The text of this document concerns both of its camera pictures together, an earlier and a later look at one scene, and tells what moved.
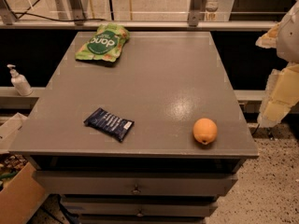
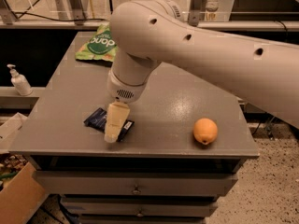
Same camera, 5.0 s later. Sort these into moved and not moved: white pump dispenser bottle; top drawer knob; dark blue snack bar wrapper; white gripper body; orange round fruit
Moved: white gripper body
Not moved: orange round fruit; white pump dispenser bottle; top drawer knob; dark blue snack bar wrapper
